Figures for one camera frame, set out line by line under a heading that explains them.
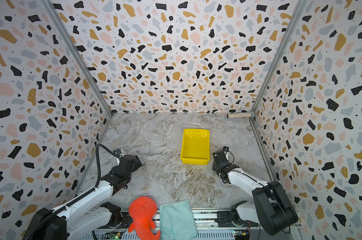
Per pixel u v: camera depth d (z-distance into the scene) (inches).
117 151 29.3
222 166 27.6
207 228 28.7
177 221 28.7
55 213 16.4
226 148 32.1
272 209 16.6
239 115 47.3
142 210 27.2
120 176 25.4
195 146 40.5
